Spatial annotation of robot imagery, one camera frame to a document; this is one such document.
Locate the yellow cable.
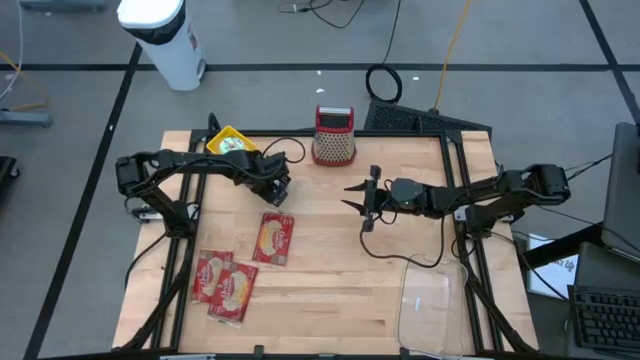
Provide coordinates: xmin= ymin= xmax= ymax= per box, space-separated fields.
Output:
xmin=432 ymin=0 xmax=474 ymax=112

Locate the orange floor cable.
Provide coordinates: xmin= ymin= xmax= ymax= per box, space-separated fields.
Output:
xmin=0 ymin=49 xmax=51 ymax=112

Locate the red popcorn bag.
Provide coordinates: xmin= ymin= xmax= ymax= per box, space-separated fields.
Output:
xmin=251 ymin=212 xmax=296 ymax=267
xmin=190 ymin=248 xmax=234 ymax=305
xmin=206 ymin=259 xmax=260 ymax=329

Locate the yellow plastic basket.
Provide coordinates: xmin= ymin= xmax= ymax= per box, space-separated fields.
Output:
xmin=206 ymin=124 xmax=260 ymax=156

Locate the white cylindrical air purifier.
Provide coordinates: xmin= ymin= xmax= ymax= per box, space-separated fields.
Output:
xmin=116 ymin=0 xmax=208 ymax=92

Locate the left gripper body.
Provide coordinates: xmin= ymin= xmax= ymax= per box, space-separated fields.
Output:
xmin=238 ymin=149 xmax=292 ymax=206

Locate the thin black floor cable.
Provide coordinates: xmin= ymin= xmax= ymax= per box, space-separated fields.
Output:
xmin=277 ymin=0 xmax=366 ymax=30

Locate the black keyboard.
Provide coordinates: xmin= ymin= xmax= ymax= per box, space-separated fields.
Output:
xmin=567 ymin=284 xmax=640 ymax=351

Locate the clear plastic tray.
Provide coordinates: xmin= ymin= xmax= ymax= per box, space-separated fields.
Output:
xmin=397 ymin=256 xmax=470 ymax=360

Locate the black perforated panel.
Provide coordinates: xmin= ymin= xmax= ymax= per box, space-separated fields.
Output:
xmin=363 ymin=98 xmax=494 ymax=135

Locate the white floor cable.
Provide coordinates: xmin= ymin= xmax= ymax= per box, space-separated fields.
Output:
xmin=0 ymin=0 xmax=25 ymax=101

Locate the white paper sheet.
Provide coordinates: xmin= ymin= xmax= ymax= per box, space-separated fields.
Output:
xmin=527 ymin=233 xmax=579 ymax=300

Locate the black chair part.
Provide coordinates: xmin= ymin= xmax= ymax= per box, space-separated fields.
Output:
xmin=0 ymin=155 xmax=21 ymax=201

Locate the green print tape roll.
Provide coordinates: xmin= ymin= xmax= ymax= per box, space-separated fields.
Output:
xmin=218 ymin=137 xmax=247 ymax=155

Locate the grey floor base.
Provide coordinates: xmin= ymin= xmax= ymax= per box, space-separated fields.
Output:
xmin=0 ymin=108 xmax=54 ymax=129
xmin=17 ymin=0 xmax=107 ymax=14

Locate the black plastic basket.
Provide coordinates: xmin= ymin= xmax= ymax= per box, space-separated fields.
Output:
xmin=247 ymin=172 xmax=292 ymax=208

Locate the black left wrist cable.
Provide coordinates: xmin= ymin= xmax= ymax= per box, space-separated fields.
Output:
xmin=262 ymin=137 xmax=306 ymax=165

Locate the black metal bar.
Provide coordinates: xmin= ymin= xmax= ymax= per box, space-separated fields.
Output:
xmin=524 ymin=222 xmax=604 ymax=269

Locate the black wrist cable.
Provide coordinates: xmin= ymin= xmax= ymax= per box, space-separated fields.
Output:
xmin=262 ymin=137 xmax=306 ymax=165
xmin=359 ymin=214 xmax=454 ymax=269

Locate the grey laptop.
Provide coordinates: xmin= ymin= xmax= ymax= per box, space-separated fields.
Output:
xmin=599 ymin=121 xmax=640 ymax=264

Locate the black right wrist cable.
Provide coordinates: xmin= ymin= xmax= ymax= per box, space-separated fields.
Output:
xmin=359 ymin=214 xmax=454 ymax=269

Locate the red metal box grater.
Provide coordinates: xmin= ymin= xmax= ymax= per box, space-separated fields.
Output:
xmin=311 ymin=104 xmax=357 ymax=167

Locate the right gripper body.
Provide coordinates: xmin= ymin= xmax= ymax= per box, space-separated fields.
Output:
xmin=373 ymin=177 xmax=431 ymax=217

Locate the black coiled floor cable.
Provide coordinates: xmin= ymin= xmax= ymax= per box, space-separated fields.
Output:
xmin=363 ymin=0 xmax=404 ymax=105

